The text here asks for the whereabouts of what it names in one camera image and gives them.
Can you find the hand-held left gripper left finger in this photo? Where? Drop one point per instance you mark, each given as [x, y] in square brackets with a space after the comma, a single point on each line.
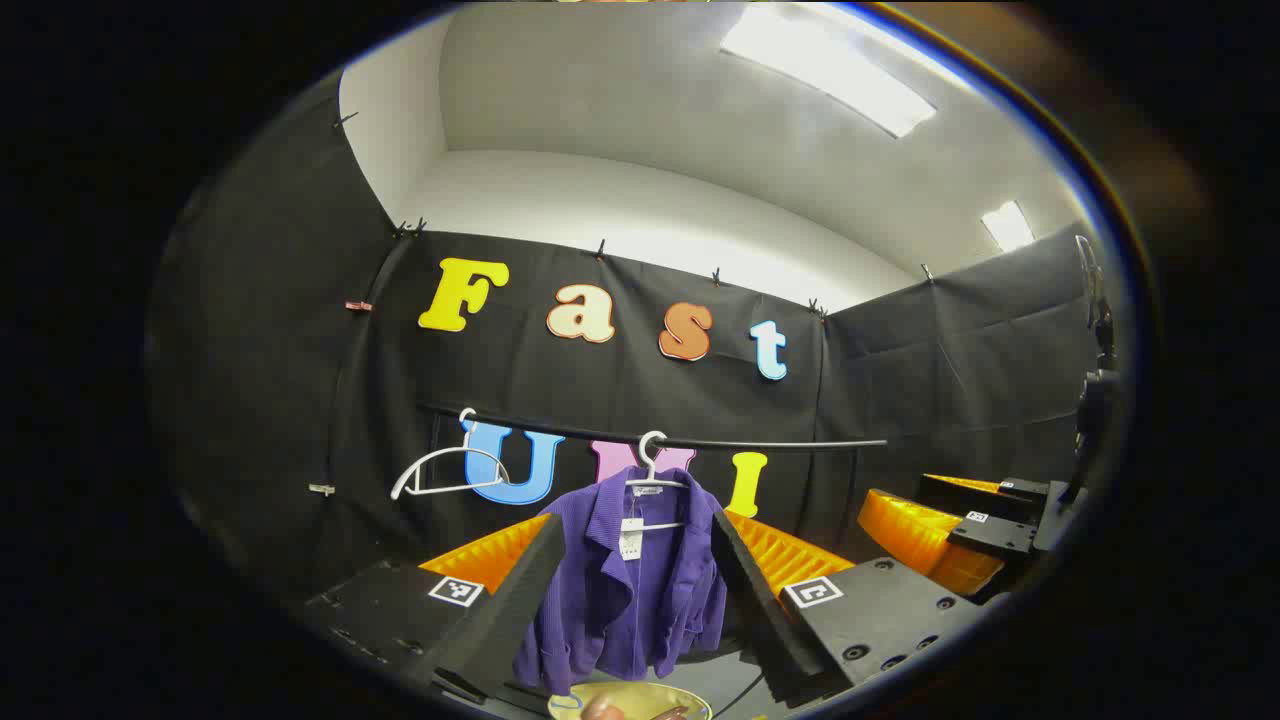
[510, 610]

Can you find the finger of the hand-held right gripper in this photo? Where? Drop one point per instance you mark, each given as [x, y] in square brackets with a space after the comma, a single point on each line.
[925, 545]
[960, 497]

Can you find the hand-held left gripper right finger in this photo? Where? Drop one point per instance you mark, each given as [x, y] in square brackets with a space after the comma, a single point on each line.
[765, 600]

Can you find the purple ribbed shirt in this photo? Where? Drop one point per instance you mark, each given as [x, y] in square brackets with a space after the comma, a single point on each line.
[620, 600]

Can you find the beige laundry hamper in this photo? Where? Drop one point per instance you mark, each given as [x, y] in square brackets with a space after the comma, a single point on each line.
[640, 695]

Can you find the white plastic hanger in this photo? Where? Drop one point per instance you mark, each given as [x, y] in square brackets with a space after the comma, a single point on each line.
[652, 470]
[402, 482]

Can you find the black clothes rack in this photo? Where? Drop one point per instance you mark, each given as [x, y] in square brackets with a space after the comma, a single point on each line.
[780, 443]

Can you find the white paper price tag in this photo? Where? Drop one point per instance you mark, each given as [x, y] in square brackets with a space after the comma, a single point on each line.
[630, 540]

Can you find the small ceiling light panel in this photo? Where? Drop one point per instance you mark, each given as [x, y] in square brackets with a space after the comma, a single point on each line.
[1008, 226]

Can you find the long ceiling light panel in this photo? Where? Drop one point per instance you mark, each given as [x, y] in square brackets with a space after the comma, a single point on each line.
[830, 70]

